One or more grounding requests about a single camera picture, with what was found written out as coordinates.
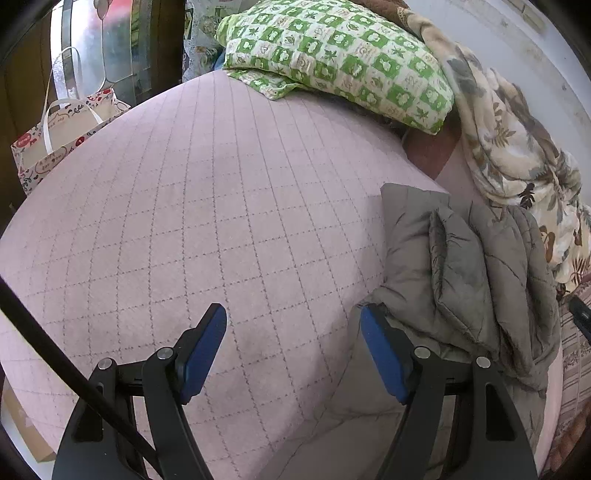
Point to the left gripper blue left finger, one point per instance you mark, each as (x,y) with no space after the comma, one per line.
(170,378)

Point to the beige leaf print blanket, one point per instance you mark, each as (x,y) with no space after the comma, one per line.
(512,157)

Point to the window with glass pane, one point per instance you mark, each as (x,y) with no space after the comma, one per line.
(96,44)

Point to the floral paper gift bag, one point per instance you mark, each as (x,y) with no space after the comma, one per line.
(65,124)

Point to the blue floral pillow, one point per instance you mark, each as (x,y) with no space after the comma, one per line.
(200,49)

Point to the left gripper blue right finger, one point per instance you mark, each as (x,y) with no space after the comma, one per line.
(413,381)

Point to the striped floral sofa cushion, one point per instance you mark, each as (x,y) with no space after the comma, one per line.
(574,416)

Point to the green white patterned pillow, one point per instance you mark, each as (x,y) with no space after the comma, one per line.
(339,48)

